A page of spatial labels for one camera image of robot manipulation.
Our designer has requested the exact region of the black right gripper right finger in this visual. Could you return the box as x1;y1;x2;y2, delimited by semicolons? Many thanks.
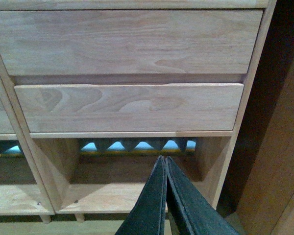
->
165;157;238;235

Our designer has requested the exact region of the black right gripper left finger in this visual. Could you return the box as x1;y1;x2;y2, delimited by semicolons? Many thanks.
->
116;156;167;235

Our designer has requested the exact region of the brown wooden side panel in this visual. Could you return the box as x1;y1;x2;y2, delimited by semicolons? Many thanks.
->
237;59;294;235

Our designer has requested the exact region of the wooden shelf cabinet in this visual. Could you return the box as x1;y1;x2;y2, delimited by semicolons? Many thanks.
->
0;0;276;222

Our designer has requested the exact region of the adjacent wooden cabinet left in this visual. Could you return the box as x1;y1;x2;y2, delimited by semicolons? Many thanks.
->
0;56;55;224

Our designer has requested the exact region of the wooden drawer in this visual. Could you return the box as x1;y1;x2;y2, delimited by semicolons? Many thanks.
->
0;10;263;76
15;83;244;133

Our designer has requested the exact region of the upper wooden drawer front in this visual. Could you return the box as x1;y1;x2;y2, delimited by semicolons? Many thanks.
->
0;10;263;76

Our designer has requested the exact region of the grey triangle bunting backdrop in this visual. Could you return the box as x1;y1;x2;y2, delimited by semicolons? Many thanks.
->
78;137;196;156

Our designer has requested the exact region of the lower wooden drawer front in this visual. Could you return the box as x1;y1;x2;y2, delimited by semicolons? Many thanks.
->
15;83;244;133

